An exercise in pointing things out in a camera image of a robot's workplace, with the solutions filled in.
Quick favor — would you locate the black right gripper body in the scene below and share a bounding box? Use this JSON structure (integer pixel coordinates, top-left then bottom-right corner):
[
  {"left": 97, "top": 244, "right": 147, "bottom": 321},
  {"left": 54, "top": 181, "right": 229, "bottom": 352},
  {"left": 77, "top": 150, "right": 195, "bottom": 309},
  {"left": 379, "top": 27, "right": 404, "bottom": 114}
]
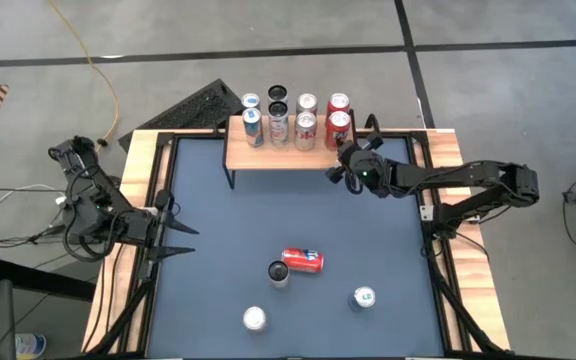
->
[{"left": 343, "top": 133, "right": 395, "bottom": 199}]

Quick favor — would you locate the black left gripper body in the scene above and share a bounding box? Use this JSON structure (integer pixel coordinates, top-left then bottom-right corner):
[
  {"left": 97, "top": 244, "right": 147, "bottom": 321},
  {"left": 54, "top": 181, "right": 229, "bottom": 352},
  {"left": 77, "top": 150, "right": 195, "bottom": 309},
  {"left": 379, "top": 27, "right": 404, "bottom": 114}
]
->
[{"left": 129, "top": 189, "right": 176, "bottom": 279}]

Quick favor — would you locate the red Fanta can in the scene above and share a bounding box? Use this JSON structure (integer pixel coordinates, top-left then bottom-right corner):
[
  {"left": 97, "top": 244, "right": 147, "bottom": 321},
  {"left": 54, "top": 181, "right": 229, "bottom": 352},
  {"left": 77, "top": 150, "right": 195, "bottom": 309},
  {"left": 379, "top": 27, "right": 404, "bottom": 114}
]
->
[
  {"left": 324, "top": 110, "right": 352, "bottom": 151},
  {"left": 280, "top": 247, "right": 326, "bottom": 274},
  {"left": 326, "top": 92, "right": 352, "bottom": 114}
]

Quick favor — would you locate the silver Diet Coke can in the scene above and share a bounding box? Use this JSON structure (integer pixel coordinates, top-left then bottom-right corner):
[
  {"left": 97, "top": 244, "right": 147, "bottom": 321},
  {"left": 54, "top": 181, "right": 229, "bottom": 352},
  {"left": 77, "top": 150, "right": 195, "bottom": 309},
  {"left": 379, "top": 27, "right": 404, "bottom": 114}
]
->
[
  {"left": 242, "top": 305, "right": 269, "bottom": 333},
  {"left": 293, "top": 111, "right": 318, "bottom": 152},
  {"left": 295, "top": 92, "right": 319, "bottom": 114}
]

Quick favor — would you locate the white Celsius can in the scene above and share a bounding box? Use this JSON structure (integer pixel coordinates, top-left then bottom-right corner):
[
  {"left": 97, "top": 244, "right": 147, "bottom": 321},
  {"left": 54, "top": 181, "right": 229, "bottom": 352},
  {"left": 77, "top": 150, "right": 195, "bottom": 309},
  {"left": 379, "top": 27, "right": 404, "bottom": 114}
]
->
[
  {"left": 267, "top": 260, "right": 291, "bottom": 289},
  {"left": 267, "top": 84, "right": 290, "bottom": 104},
  {"left": 267, "top": 101, "right": 291, "bottom": 147}
]

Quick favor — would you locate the blue-grey table mat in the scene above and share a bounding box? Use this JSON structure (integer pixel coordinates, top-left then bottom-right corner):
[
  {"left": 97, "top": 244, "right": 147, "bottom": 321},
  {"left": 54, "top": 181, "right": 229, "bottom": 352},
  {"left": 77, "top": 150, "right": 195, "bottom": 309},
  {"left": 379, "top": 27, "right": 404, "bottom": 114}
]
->
[{"left": 145, "top": 135, "right": 447, "bottom": 359}]

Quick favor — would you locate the black floor beam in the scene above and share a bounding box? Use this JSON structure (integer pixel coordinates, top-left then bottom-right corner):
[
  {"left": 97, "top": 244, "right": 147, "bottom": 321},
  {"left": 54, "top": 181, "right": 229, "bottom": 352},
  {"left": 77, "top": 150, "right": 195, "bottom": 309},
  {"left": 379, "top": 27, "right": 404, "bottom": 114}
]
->
[{"left": 0, "top": 255, "right": 98, "bottom": 304}]

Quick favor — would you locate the white blue cup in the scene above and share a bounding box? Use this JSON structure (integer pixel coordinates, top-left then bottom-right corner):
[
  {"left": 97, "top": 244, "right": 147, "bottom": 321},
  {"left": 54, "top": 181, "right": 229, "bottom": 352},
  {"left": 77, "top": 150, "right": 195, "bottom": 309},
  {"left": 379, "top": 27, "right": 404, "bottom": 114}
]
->
[{"left": 15, "top": 332, "right": 48, "bottom": 360}]

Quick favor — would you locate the wooden shelf with black frame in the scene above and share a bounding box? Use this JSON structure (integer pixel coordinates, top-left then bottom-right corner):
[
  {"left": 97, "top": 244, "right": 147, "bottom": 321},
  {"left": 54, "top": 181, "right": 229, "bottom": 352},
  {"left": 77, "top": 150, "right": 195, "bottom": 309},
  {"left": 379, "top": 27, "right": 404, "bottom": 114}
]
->
[{"left": 221, "top": 108, "right": 360, "bottom": 191}]

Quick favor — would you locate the black left arm cable bundle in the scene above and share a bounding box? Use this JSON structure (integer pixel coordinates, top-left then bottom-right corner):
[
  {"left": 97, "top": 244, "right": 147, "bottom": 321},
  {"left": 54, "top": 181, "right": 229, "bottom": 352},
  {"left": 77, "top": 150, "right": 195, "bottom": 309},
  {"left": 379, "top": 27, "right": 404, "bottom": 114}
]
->
[{"left": 81, "top": 269, "right": 157, "bottom": 354}]

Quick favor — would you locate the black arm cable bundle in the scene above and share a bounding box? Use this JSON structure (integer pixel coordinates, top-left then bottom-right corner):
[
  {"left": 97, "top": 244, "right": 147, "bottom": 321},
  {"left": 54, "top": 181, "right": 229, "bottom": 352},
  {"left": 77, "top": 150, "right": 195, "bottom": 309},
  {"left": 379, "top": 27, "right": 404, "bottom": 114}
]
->
[
  {"left": 81, "top": 269, "right": 157, "bottom": 354},
  {"left": 425, "top": 237, "right": 502, "bottom": 357}
]

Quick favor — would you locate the yellow floor cable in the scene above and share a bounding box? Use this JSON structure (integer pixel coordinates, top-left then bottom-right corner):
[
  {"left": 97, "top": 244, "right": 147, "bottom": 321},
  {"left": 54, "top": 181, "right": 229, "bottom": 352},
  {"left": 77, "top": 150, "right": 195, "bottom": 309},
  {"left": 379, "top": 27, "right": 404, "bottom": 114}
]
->
[{"left": 47, "top": 0, "right": 120, "bottom": 151}]

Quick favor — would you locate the white floor cable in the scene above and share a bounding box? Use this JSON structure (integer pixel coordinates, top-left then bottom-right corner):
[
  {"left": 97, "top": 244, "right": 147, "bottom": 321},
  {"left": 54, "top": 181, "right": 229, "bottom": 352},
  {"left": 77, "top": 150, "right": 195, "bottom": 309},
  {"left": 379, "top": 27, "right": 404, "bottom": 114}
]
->
[{"left": 0, "top": 183, "right": 69, "bottom": 214}]

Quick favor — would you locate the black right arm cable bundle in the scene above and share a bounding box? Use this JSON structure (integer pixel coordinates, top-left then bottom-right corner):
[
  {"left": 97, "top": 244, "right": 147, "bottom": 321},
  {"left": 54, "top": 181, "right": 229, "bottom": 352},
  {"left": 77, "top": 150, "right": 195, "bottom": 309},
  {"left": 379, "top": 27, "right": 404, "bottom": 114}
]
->
[{"left": 425, "top": 237, "right": 502, "bottom": 357}]

